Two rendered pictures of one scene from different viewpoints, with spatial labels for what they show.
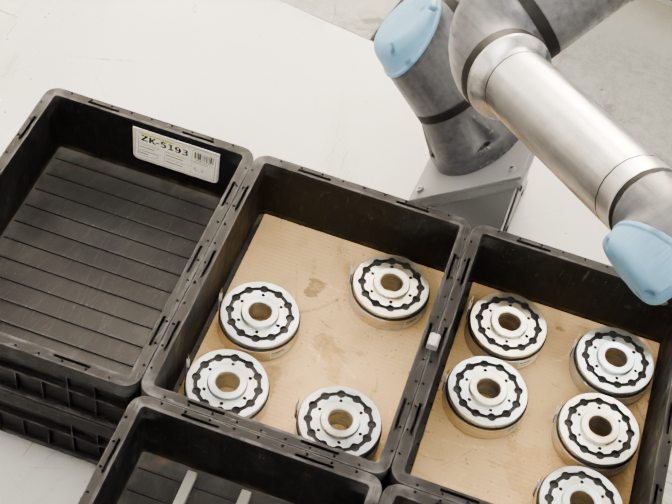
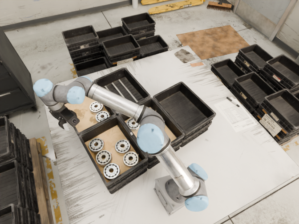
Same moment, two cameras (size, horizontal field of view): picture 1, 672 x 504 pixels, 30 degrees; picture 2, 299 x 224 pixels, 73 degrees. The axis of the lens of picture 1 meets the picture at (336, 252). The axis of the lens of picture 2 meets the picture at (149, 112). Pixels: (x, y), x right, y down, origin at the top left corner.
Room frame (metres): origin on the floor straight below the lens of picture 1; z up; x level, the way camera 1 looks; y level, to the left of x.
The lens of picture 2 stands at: (1.40, -0.52, 2.11)
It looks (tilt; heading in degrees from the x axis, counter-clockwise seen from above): 55 degrees down; 134
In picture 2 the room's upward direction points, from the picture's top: 2 degrees clockwise
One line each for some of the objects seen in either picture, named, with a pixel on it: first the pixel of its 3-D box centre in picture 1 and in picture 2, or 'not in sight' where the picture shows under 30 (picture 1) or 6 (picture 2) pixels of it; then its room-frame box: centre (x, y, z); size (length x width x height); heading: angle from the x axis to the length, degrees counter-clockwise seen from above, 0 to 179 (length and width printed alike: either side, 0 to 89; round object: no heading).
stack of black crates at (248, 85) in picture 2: not in sight; (249, 96); (1.18, 1.40, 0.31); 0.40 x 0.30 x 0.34; 160
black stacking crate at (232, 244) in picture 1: (311, 329); (150, 129); (0.90, 0.01, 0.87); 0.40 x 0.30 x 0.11; 170
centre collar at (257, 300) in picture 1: (260, 312); not in sight; (0.91, 0.08, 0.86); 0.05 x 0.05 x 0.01
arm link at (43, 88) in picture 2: not in sight; (47, 92); (0.70, -0.43, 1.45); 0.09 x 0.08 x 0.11; 39
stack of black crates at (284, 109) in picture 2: not in sight; (277, 119); (1.56, 1.27, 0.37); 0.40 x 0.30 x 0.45; 160
